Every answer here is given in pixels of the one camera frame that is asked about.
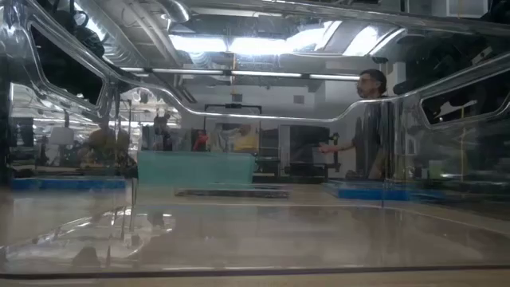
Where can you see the bright ceiling light panel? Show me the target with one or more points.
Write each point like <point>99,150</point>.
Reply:
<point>271,45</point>
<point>199,44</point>
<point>364,40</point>

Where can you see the ceiling tube light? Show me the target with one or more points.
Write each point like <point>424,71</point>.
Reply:
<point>334,77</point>
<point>267,74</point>
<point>187,71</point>

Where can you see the silver ventilation duct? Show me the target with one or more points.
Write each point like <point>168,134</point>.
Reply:
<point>175,10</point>

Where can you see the black overhead frame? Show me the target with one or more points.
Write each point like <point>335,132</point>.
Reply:
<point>211,106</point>

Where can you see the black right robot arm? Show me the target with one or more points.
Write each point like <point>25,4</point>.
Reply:
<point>458,60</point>

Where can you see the person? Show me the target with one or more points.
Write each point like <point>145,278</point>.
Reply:
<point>246,141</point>
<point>104,139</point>
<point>162,133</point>
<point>372,131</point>

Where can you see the teal translucent plastic bin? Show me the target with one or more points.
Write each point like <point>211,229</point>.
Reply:
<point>195,167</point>

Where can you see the blue plastic disc case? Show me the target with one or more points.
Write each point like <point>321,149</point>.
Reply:
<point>71,184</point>
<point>374,194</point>

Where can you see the grey wall vent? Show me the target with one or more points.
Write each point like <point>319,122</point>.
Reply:
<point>237,98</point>
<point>299,99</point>

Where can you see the black monitor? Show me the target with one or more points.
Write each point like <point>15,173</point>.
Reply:
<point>308,143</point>

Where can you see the clear plastic bin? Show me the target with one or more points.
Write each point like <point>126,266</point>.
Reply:
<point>255,239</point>

